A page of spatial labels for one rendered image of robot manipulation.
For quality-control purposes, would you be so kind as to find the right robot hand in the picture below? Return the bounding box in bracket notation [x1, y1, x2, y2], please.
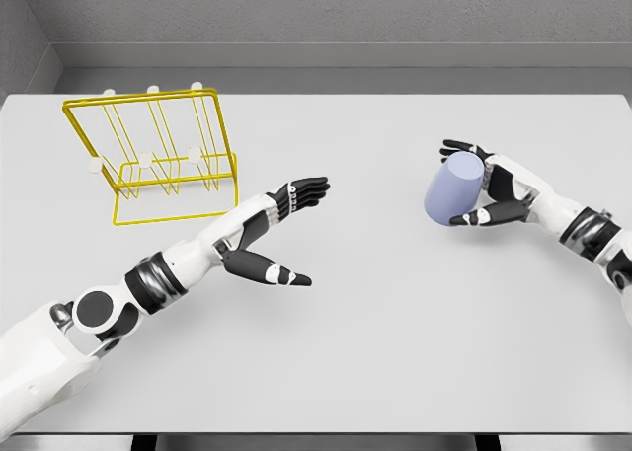
[438, 139, 562, 228]

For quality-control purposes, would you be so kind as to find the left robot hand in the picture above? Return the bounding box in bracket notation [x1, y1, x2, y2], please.
[199, 176, 331, 288]

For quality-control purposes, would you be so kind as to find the lavender blue cup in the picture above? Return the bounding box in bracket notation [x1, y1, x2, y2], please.
[423, 150, 486, 227]

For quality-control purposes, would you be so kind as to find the yellow wire cup holder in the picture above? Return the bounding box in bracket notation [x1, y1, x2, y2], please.
[61, 81, 241, 226]

